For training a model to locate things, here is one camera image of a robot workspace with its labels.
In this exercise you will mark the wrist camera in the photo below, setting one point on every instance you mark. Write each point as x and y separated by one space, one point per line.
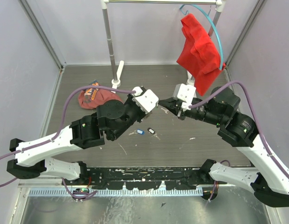
147 100
185 93

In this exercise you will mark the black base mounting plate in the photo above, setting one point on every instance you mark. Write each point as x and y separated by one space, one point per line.
145 178

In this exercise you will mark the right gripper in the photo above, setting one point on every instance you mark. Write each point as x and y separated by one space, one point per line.
173 105

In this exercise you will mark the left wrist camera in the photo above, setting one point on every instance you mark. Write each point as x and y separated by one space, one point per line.
147 100

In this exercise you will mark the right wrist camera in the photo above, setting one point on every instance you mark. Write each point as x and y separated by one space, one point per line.
185 93

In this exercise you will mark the white clothes rack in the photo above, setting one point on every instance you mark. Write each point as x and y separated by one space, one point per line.
117 69

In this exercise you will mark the key with blue tag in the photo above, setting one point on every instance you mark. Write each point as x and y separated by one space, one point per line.
137 131

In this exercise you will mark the crumpled dusty red shirt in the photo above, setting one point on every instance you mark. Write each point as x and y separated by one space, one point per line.
92 98

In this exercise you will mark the blue clothes hanger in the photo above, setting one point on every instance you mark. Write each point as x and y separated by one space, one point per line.
213 29

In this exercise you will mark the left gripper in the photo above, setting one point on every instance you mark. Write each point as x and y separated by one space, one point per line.
131 101

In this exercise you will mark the red cloth on hanger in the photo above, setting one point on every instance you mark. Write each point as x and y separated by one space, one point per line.
199 55

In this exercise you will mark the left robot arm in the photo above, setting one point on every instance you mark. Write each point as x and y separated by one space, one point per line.
109 122

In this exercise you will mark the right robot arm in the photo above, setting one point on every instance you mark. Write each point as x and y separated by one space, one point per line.
270 182

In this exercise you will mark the key with black windowed tag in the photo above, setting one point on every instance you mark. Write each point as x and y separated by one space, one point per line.
153 132

